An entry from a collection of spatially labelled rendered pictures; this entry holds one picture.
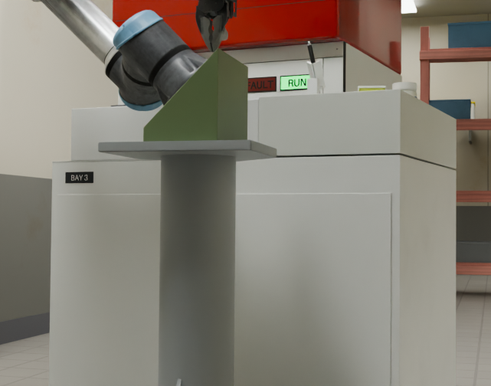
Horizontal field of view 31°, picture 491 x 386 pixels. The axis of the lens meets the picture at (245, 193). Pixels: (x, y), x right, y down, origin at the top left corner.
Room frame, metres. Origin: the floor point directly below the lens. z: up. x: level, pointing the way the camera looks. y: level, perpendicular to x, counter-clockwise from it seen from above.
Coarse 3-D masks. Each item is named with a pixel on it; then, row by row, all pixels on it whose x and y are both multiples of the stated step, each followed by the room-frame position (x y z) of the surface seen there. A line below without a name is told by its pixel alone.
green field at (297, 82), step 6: (282, 78) 2.77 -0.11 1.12; (288, 78) 2.76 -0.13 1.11; (294, 78) 2.76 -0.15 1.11; (300, 78) 2.75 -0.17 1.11; (306, 78) 2.74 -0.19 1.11; (282, 84) 2.77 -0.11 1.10; (288, 84) 2.76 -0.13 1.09; (294, 84) 2.76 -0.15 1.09; (300, 84) 2.75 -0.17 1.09; (306, 84) 2.74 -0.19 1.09
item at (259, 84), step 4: (248, 80) 2.82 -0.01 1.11; (252, 80) 2.82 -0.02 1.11; (256, 80) 2.81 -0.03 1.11; (260, 80) 2.80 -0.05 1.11; (264, 80) 2.80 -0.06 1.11; (268, 80) 2.79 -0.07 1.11; (272, 80) 2.79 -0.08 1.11; (248, 84) 2.82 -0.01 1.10; (252, 84) 2.82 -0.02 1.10; (256, 84) 2.81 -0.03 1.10; (260, 84) 2.80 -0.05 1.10; (264, 84) 2.80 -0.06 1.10; (268, 84) 2.79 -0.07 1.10; (272, 84) 2.79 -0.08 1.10; (248, 88) 2.82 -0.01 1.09; (252, 88) 2.82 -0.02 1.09; (256, 88) 2.81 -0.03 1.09; (260, 88) 2.80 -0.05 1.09; (264, 88) 2.80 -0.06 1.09; (268, 88) 2.79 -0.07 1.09; (272, 88) 2.79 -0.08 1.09
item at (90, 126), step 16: (80, 112) 2.34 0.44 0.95; (96, 112) 2.32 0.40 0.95; (112, 112) 2.30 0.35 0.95; (128, 112) 2.28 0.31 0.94; (144, 112) 2.26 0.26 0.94; (256, 112) 2.13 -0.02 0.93; (80, 128) 2.34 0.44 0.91; (96, 128) 2.32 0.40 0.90; (112, 128) 2.30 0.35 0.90; (128, 128) 2.28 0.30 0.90; (256, 128) 2.13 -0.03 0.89; (80, 144) 2.34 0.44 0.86; (96, 144) 2.32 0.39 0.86; (80, 160) 2.34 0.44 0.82
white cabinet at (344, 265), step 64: (64, 192) 2.36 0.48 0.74; (128, 192) 2.28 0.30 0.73; (256, 192) 2.13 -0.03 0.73; (320, 192) 2.06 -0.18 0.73; (384, 192) 2.00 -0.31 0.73; (448, 192) 2.45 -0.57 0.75; (64, 256) 2.36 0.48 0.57; (128, 256) 2.28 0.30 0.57; (256, 256) 2.12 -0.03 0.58; (320, 256) 2.06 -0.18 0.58; (384, 256) 1.99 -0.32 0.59; (448, 256) 2.45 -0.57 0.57; (64, 320) 2.36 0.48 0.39; (128, 320) 2.27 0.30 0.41; (256, 320) 2.12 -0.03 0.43; (320, 320) 2.06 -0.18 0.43; (384, 320) 1.99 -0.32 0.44; (448, 320) 2.45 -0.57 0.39; (64, 384) 2.36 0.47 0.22; (128, 384) 2.27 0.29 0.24; (256, 384) 2.12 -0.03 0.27; (320, 384) 2.05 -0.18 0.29; (384, 384) 1.99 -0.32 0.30; (448, 384) 2.46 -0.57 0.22
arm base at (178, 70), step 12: (180, 48) 1.85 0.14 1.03; (168, 60) 1.84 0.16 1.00; (180, 60) 1.84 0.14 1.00; (192, 60) 1.84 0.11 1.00; (204, 60) 1.85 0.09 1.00; (156, 72) 1.85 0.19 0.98; (168, 72) 1.83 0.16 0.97; (180, 72) 1.82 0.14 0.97; (192, 72) 1.81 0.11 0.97; (156, 84) 1.86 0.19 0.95; (168, 84) 1.83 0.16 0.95; (180, 84) 1.81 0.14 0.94; (168, 96) 1.84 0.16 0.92
